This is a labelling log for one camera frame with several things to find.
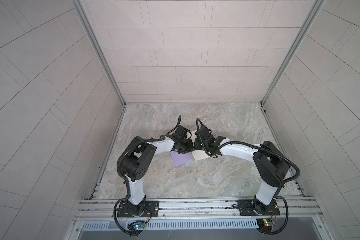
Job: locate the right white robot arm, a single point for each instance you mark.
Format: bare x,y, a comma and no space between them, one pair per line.
270,163

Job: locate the cream envelope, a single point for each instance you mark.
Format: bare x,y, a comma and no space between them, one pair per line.
199,155

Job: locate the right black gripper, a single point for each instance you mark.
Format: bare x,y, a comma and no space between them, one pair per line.
196,142

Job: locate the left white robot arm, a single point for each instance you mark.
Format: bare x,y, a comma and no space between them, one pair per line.
134,162

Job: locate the left circuit board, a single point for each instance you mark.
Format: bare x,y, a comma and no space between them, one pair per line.
137,226

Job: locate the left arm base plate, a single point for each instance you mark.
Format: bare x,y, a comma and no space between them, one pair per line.
145,209

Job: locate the right circuit board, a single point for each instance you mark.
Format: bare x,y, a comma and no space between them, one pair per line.
266,225

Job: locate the purple envelope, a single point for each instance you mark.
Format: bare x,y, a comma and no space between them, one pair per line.
180,159

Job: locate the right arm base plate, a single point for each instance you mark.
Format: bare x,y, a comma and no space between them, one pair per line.
257,208

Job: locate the circuit board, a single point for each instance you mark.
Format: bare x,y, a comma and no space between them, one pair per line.
137,226
266,225

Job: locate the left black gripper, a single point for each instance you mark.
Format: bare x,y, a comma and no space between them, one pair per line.
189,148

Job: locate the aluminium rail frame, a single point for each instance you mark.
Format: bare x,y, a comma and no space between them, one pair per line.
192,214

